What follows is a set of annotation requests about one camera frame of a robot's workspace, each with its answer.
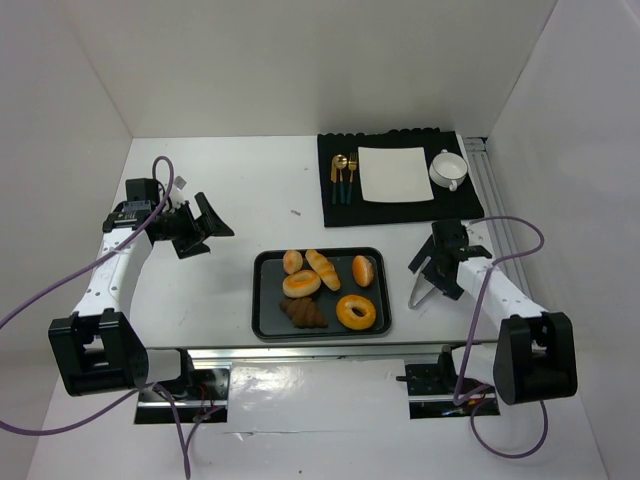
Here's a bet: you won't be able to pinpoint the glazed donut right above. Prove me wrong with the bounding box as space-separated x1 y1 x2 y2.
336 295 377 331

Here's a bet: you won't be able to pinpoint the glazed donut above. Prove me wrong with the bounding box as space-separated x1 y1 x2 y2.
336 295 377 331
282 270 322 298

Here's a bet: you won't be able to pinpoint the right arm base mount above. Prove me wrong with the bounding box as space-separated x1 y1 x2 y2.
396 350 500 420

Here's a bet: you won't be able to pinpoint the white square plate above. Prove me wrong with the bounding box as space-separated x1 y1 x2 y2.
358 147 434 203

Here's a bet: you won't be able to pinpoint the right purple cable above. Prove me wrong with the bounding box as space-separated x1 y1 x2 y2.
452 215 550 459

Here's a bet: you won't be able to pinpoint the gold knife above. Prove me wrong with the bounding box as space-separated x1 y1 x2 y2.
330 155 338 205

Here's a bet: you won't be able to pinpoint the black placemat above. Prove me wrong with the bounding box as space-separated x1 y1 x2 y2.
317 128 485 228

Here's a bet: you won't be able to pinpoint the small round bun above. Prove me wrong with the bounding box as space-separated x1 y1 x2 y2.
282 250 304 275

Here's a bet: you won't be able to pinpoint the glazed donut left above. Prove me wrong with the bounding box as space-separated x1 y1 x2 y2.
282 270 322 298

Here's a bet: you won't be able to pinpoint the striped long bread roll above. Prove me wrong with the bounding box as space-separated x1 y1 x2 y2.
305 249 341 291

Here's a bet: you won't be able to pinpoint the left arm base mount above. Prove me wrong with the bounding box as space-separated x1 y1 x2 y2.
134 349 231 425

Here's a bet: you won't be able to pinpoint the white cup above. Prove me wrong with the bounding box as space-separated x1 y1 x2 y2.
429 150 469 192

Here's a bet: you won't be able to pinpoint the aluminium front rail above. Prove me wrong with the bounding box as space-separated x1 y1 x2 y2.
144 341 506 362

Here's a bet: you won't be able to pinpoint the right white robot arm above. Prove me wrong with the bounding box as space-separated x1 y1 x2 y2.
409 219 578 405

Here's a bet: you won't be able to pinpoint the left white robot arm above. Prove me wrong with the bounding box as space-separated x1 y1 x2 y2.
48 178 234 396

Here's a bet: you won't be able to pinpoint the gold spoon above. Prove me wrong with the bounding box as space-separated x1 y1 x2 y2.
336 154 348 204

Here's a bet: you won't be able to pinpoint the metal tongs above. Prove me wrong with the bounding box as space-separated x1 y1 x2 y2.
408 273 434 310

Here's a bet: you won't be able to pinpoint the chocolate croissant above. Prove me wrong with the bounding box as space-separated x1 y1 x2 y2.
279 297 328 329

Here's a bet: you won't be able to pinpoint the round bun right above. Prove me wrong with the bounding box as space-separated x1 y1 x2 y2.
352 255 375 288

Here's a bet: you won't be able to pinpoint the black baking tray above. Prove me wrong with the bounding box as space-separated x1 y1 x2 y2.
251 247 392 342

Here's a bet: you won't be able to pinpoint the gold fork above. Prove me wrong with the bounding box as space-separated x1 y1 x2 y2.
346 152 358 205

